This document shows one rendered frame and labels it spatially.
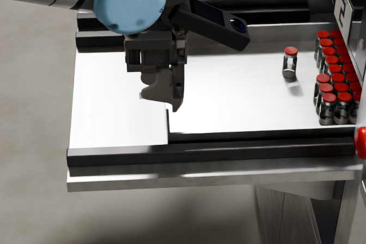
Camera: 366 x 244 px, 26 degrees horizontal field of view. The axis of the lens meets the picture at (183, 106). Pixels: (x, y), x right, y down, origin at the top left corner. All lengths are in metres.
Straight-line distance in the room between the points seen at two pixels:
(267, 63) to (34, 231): 1.12
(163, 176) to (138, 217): 1.14
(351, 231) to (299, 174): 0.14
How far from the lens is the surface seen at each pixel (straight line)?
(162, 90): 1.10
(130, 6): 0.79
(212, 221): 2.21
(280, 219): 1.79
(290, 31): 1.33
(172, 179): 1.09
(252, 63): 1.28
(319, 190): 1.26
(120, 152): 1.09
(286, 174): 1.10
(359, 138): 0.98
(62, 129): 2.51
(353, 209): 1.16
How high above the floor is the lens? 1.65
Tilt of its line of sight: 40 degrees down
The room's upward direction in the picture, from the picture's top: straight up
